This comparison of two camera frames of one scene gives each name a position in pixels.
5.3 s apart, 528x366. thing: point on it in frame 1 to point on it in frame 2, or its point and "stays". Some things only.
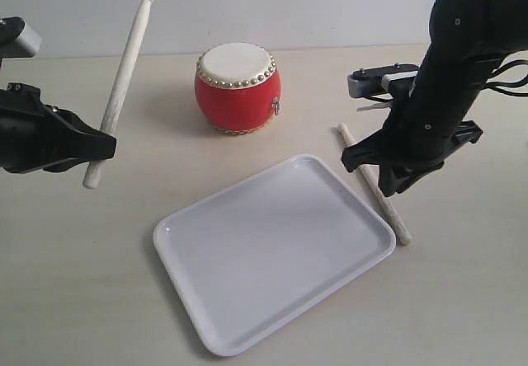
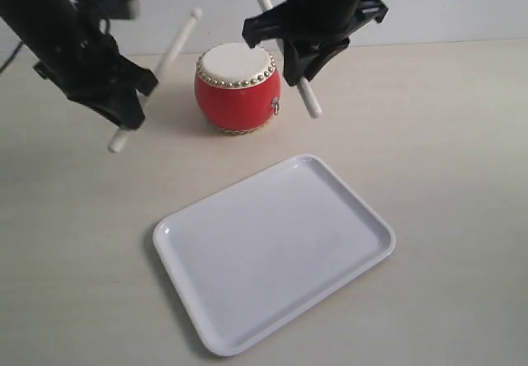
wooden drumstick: (402, 232) to (265, 1)
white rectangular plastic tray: (260, 255) stays
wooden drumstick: (110, 122) to (170, 57)
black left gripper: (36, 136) to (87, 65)
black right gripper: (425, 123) to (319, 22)
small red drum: (238, 87) stays
